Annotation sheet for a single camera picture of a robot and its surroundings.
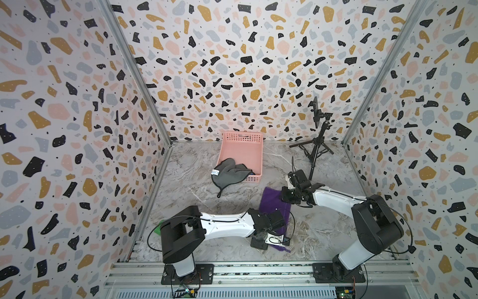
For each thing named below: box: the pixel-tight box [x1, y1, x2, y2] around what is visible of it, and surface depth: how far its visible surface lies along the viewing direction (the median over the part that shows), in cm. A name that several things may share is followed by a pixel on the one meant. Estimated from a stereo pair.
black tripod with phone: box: [288, 96, 335, 181], surface depth 102 cm
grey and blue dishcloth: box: [211, 157, 256, 199], surface depth 97 cm
